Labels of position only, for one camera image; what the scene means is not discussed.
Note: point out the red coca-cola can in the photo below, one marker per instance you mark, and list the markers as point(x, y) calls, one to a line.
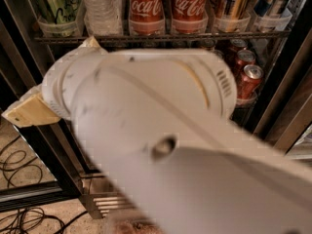
point(146, 16)
point(188, 15)

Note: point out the red front can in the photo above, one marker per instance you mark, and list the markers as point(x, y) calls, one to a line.
point(248, 81)

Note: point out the right red Coca-Cola can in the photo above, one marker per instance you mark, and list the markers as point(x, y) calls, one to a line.
point(188, 15)

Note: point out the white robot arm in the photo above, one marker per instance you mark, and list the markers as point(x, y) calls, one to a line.
point(157, 123)

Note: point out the red second row can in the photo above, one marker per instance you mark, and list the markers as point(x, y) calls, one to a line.
point(241, 59)

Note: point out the stainless steel fridge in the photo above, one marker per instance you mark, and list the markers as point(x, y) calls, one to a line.
point(44, 165)

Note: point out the green tall can top shelf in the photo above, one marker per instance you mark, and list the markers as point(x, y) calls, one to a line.
point(59, 14)

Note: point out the left red Coca-Cola can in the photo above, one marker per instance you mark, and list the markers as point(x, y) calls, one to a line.
point(146, 16)

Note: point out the clear water bottle top shelf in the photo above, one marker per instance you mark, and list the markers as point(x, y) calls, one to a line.
point(103, 17)

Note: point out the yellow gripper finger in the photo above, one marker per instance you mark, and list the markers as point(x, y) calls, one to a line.
point(90, 42)
point(30, 110)

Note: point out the gold plaid tall can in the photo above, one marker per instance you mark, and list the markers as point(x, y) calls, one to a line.
point(228, 12)

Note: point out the blue silver tall can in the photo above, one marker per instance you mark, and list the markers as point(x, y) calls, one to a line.
point(269, 14)

